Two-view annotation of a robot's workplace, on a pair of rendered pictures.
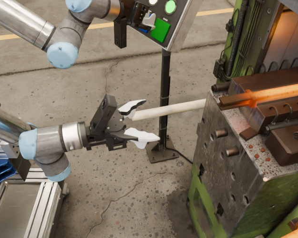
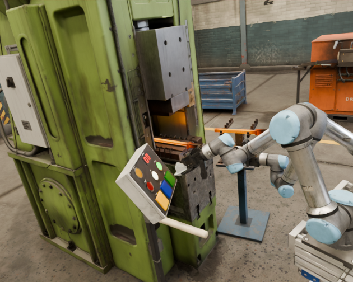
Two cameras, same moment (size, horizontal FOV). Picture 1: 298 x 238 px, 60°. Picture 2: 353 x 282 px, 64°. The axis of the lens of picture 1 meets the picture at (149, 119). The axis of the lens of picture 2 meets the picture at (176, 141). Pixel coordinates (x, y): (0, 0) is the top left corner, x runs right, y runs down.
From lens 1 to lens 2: 205 cm
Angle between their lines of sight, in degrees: 96
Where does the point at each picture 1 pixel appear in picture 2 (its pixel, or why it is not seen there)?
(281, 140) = (199, 139)
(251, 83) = (178, 149)
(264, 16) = (147, 139)
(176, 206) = (204, 271)
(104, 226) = not seen: outside the picture
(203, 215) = (202, 240)
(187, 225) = (209, 259)
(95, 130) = not seen: hidden behind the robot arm
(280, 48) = not seen: hidden behind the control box
